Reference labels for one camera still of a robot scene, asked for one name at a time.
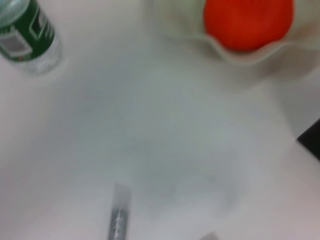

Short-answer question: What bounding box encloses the orange fruit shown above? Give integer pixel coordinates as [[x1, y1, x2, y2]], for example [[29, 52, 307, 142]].
[[202, 0, 295, 52]]

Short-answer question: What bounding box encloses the clear water bottle green label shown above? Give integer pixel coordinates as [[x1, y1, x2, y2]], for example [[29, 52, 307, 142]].
[[0, 0, 64, 75]]

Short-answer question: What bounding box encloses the pale green glass fruit plate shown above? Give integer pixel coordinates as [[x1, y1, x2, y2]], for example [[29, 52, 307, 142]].
[[146, 0, 320, 77]]

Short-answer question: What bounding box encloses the grey marker pen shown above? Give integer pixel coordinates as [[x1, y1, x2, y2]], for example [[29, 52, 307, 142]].
[[107, 183, 133, 240]]

